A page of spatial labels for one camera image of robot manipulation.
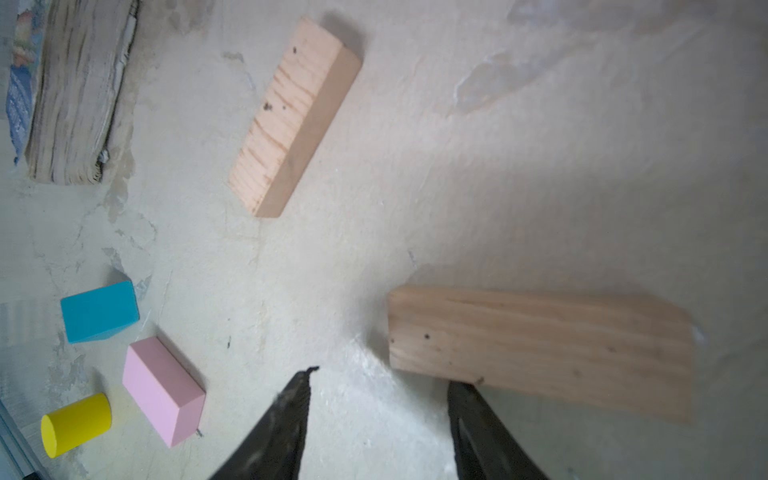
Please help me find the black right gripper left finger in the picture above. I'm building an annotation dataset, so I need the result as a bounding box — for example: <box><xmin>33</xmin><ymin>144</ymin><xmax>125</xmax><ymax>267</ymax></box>
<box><xmin>212</xmin><ymin>366</ymin><xmax>319</xmax><ymax>480</ymax></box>

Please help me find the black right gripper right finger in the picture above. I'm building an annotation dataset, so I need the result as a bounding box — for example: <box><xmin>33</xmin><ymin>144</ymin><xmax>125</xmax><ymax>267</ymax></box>
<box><xmin>447</xmin><ymin>381</ymin><xmax>547</xmax><ymax>480</ymax></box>

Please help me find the pink wood block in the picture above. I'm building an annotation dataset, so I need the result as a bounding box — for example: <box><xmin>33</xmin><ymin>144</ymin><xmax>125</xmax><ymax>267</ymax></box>
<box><xmin>122</xmin><ymin>337</ymin><xmax>206</xmax><ymax>448</ymax></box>

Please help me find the natural wood block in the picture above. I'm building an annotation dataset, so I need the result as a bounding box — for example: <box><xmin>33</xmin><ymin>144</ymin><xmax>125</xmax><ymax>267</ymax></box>
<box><xmin>228</xmin><ymin>17</ymin><xmax>362</xmax><ymax>218</ymax></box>
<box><xmin>387</xmin><ymin>285</ymin><xmax>695</xmax><ymax>424</ymax></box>

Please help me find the teal wood block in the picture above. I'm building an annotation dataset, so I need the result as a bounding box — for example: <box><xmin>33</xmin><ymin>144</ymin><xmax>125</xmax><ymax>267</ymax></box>
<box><xmin>60</xmin><ymin>280</ymin><xmax>140</xmax><ymax>344</ymax></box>

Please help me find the yellow wood cylinder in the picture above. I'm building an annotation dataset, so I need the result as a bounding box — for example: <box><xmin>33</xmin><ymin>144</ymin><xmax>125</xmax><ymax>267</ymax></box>
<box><xmin>40</xmin><ymin>393</ymin><xmax>112</xmax><ymax>458</ymax></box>

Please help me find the blue treehouse paperback book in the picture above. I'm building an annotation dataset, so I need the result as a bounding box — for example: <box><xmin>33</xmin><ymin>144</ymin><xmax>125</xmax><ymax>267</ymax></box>
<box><xmin>1</xmin><ymin>1</ymin><xmax>140</xmax><ymax>185</ymax></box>

